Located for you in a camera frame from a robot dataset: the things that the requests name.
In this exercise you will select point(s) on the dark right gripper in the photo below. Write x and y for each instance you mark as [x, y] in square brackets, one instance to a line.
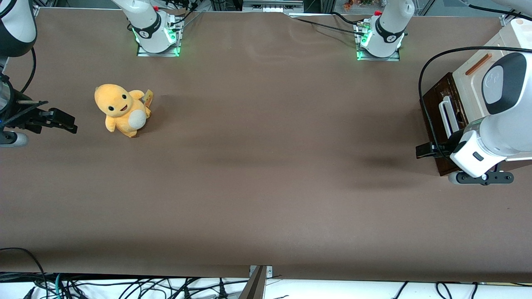
[25, 118]

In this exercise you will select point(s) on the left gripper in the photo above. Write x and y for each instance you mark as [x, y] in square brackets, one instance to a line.
[444, 148]

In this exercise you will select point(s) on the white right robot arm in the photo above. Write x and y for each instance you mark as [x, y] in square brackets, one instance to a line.
[145, 25]

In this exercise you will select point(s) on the dark brown wooden cabinet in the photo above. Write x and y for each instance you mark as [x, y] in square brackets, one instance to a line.
[430, 112]

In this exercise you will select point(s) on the cream plastic box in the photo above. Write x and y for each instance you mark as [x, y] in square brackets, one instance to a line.
[471, 89]

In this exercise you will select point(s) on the yellow plush toy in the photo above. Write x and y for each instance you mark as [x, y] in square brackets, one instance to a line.
[120, 112]

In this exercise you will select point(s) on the orange brown strip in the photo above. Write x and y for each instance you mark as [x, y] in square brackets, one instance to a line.
[478, 64]

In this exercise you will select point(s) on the small orange object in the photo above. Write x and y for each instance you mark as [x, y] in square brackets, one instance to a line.
[348, 5]

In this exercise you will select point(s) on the brown table cover mat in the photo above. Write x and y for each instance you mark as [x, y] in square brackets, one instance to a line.
[266, 166]

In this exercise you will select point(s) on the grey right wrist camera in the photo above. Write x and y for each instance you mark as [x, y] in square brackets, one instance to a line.
[14, 139]

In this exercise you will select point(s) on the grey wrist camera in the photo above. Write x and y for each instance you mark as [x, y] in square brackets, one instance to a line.
[14, 139]
[498, 177]

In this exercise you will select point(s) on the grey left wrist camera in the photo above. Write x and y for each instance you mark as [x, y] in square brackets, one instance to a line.
[498, 177]

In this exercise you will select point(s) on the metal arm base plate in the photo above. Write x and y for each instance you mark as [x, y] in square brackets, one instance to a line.
[143, 53]
[390, 58]

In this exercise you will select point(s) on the aluminium frame profile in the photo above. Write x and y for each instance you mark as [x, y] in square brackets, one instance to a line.
[513, 14]

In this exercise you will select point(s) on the grey network switch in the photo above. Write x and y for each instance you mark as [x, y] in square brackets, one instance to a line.
[272, 6]

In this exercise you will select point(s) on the metal camera stand bracket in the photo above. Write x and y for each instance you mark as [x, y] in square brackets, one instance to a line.
[257, 284]

